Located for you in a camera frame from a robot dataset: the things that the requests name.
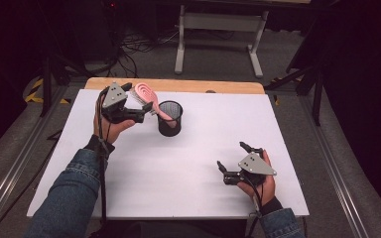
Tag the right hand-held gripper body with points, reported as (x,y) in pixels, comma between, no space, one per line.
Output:
(256,165)

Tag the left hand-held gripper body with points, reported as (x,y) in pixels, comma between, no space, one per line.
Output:
(115,95)

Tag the pink hairbrush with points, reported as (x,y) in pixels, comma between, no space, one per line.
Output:
(147,92)

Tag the black mesh pen holder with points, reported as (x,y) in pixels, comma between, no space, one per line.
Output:
(170,131)

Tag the person's right hand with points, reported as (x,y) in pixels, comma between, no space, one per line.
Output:
(266,191)

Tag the person's left hand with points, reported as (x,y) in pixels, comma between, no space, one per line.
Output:
(112,130)

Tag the wooden table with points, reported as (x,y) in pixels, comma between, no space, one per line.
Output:
(195,86)

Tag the yellow black hazard tape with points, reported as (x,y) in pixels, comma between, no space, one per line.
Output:
(33,94)
(277,99)

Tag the white board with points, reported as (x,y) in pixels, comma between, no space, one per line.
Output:
(165,172)

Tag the black tripod stand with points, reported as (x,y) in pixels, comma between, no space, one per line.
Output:
(317,99)
(47,86)

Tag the white metal stand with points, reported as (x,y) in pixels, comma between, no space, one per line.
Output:
(221,22)

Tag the aluminium floor rail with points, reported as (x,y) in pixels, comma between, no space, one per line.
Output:
(337,185)
(13,172)

